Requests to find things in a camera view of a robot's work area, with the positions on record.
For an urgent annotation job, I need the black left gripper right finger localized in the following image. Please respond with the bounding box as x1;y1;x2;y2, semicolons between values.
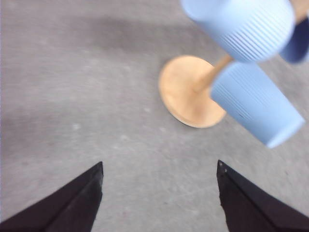
216;160;309;232

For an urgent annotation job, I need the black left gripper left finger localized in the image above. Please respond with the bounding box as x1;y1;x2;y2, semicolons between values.
0;162;103;232

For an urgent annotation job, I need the blue ribbed cup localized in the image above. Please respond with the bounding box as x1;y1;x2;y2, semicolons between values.
181;0;295;62
281;17;309;63
211;62;305;148

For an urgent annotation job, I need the wooden cup tree stand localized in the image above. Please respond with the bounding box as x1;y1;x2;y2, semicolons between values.
159;55;231;128

